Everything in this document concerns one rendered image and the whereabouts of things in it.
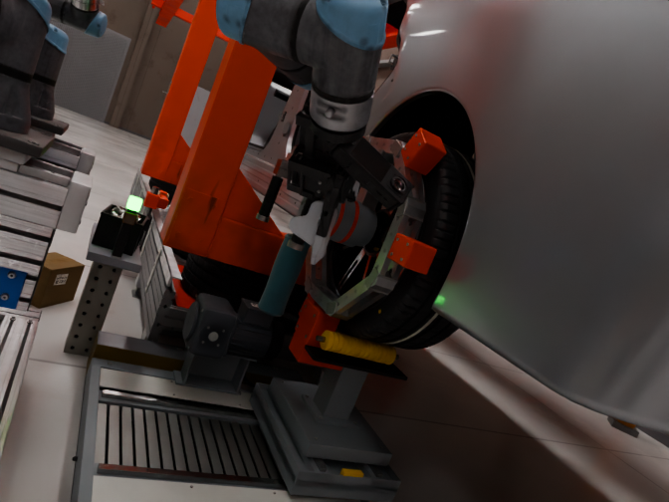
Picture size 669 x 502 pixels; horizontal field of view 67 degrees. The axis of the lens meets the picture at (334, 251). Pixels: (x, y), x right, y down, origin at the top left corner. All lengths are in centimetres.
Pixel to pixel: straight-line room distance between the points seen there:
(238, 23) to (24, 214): 55
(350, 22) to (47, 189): 64
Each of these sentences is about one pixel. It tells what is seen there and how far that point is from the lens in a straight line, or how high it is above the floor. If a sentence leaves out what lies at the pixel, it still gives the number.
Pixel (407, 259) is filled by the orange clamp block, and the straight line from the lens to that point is 123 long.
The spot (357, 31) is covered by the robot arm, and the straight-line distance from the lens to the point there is 56.
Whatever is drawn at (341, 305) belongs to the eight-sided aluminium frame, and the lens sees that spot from 144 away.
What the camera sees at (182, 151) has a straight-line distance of 378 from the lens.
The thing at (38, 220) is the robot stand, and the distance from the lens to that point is 101.
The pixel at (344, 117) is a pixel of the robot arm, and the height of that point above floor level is 101.
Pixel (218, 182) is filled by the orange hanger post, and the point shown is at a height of 79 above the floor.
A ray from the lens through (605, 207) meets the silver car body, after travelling 103.
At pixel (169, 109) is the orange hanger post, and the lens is 374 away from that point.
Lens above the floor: 93
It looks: 7 degrees down
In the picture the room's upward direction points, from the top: 22 degrees clockwise
